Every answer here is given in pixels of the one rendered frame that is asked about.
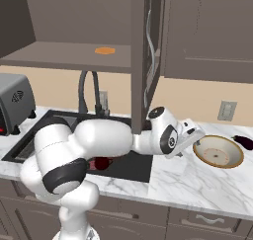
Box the curved silver door handle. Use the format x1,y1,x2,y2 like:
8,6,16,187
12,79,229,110
143,8,156,109

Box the silver drawer handle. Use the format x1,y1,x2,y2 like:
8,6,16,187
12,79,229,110
195,213,226,225

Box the brown closed wall cabinet door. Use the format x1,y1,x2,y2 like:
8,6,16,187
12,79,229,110
160,0,253,85

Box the orange flat object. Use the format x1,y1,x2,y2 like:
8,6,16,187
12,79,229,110
94,46,117,56

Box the grey toaster oven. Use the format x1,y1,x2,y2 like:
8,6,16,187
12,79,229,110
0,73,37,137

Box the brown base cabinet door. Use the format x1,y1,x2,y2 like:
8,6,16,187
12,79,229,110
0,177,64,240
88,213,167,240

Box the white bowl with tan rim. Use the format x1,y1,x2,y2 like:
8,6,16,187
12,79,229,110
193,134,245,170

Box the dark grey tap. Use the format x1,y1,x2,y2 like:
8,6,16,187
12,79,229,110
77,69,112,119

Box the black sink basin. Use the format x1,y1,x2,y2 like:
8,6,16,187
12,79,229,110
1,109,154,184

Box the brown cabinet door with handle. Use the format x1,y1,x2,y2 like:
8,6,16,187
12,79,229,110
130,0,167,135

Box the brown open wall cabinet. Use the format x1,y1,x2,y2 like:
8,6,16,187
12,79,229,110
0,0,133,75

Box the grey wall socket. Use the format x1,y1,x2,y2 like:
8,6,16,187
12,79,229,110
217,100,238,122
98,90,110,111

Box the dark purple aubergine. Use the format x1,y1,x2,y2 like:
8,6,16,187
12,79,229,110
230,134,253,151

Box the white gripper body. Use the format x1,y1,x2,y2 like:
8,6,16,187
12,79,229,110
165,125,207,160

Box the dark red mug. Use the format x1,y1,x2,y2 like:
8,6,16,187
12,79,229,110
88,156,112,172

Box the brown drawer front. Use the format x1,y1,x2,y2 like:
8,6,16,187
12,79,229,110
92,195,170,227
167,206,245,239

